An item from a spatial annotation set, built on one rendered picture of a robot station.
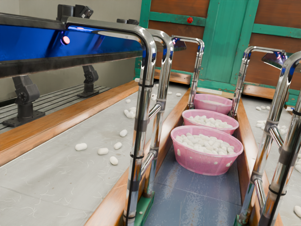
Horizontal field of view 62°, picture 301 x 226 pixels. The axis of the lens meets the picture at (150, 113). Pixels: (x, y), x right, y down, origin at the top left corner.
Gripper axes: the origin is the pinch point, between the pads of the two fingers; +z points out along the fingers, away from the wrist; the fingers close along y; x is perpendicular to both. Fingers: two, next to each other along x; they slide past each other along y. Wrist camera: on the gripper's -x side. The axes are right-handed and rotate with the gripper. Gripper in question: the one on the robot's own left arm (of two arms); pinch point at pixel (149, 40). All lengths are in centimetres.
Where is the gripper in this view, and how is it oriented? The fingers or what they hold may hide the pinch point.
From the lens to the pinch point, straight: 157.4
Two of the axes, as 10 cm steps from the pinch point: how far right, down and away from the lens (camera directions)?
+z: 9.6, 2.1, -2.0
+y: 2.5, -2.6, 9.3
